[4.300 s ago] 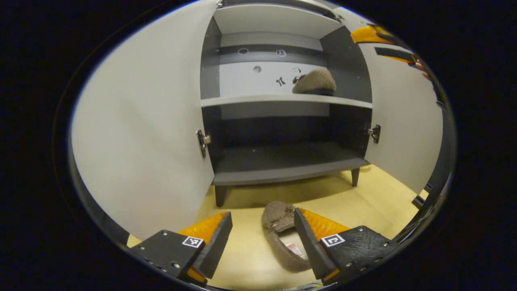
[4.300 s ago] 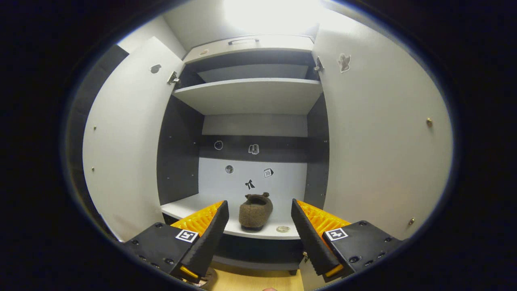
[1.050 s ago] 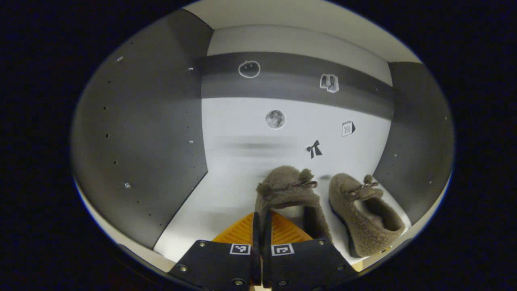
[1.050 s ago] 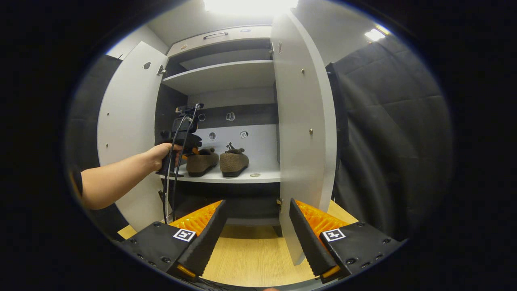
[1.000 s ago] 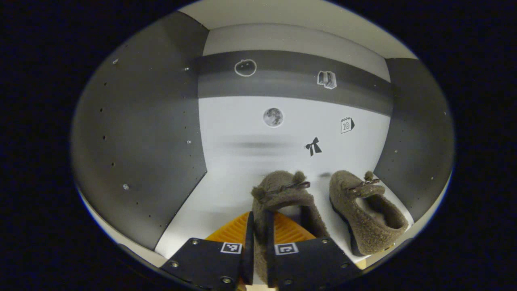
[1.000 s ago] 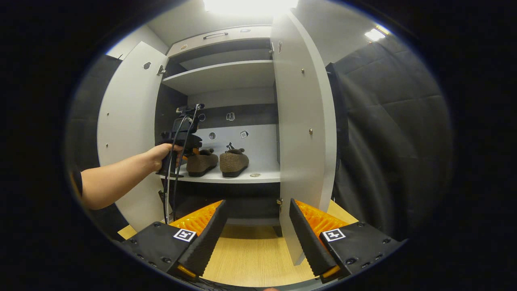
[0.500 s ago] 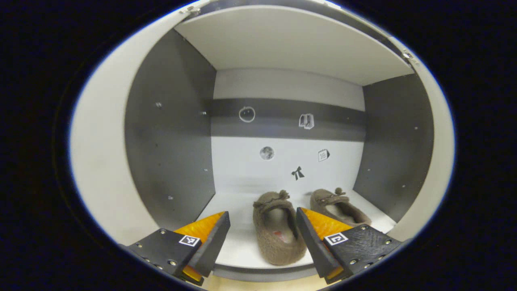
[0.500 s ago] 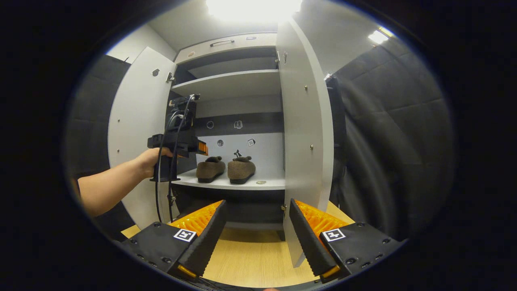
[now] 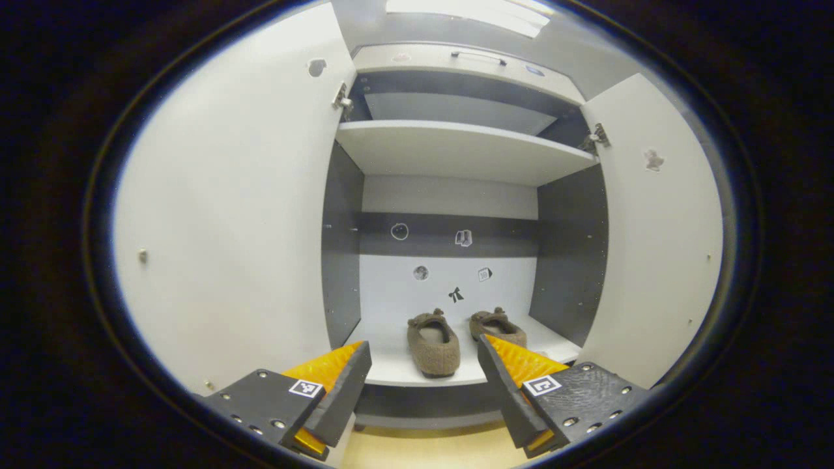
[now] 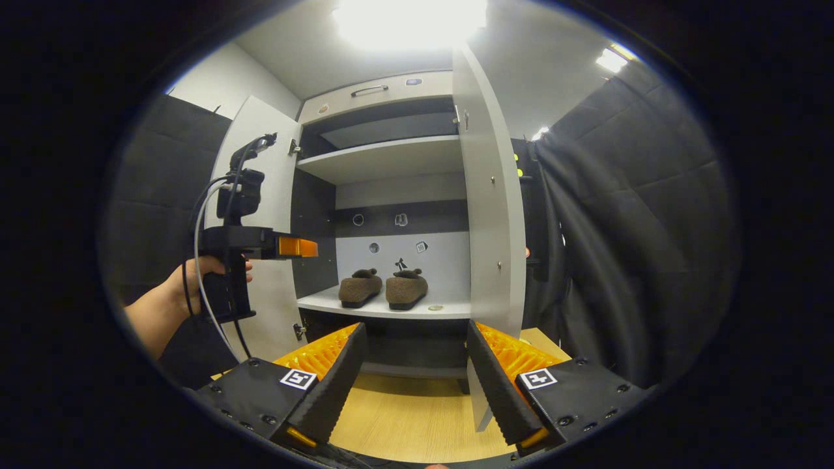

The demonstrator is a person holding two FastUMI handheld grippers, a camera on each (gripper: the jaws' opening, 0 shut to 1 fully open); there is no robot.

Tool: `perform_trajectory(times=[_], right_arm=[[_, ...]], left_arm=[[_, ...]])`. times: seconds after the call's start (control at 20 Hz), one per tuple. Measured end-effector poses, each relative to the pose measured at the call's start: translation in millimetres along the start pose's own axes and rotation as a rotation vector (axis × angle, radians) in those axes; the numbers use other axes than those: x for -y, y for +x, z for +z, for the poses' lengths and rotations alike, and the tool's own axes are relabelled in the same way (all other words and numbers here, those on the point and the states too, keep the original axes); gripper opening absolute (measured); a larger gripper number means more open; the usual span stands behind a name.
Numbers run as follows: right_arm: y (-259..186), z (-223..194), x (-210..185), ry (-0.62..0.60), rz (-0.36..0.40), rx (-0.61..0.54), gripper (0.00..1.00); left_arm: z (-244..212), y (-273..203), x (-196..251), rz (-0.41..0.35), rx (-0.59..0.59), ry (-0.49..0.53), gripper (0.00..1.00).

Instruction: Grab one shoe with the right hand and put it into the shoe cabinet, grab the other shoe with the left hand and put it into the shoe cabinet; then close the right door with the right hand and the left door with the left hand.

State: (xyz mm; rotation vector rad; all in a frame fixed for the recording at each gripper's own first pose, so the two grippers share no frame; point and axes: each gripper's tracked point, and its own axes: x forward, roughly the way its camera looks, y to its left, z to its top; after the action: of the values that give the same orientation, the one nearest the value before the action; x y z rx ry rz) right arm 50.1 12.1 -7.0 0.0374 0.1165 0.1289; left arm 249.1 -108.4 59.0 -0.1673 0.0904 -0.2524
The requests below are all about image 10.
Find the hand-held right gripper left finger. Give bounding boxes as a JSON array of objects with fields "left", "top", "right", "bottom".
[{"left": 195, "top": 322, "right": 369, "bottom": 450}]

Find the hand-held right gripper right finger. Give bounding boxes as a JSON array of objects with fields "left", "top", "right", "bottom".
[{"left": 467, "top": 319, "right": 646, "bottom": 457}]

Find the grey cabinet door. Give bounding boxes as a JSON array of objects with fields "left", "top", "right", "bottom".
[
  {"left": 204, "top": 96, "right": 304, "bottom": 363},
  {"left": 452, "top": 46, "right": 527, "bottom": 433}
]

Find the brown fuzzy shoe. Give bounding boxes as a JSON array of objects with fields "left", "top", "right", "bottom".
[
  {"left": 386, "top": 268, "right": 429, "bottom": 311},
  {"left": 338, "top": 268, "right": 384, "bottom": 309}
]

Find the grey shoe cabinet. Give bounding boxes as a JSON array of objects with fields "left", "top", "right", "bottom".
[{"left": 290, "top": 70, "right": 473, "bottom": 380}]

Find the black backdrop cloth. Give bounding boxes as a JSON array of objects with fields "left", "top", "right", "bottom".
[{"left": 511, "top": 137, "right": 543, "bottom": 326}]

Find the large ceiling light panel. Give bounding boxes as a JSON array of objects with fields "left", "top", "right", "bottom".
[{"left": 332, "top": 0, "right": 488, "bottom": 51}]

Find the white cable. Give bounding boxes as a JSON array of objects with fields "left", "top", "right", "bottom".
[{"left": 194, "top": 182, "right": 238, "bottom": 359}]

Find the black cable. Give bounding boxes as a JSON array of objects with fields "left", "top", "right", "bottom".
[{"left": 181, "top": 175, "right": 253, "bottom": 360}]

